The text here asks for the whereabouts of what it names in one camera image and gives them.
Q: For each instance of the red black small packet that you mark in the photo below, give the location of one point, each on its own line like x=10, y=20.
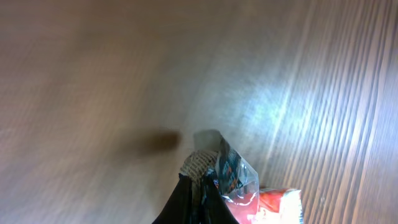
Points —
x=236, y=181

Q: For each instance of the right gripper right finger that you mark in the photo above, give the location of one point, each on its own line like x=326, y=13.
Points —
x=213, y=209

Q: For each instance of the red white small box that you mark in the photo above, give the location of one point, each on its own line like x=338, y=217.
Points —
x=267, y=206

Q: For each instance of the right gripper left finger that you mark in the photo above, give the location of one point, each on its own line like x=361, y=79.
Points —
x=178, y=209

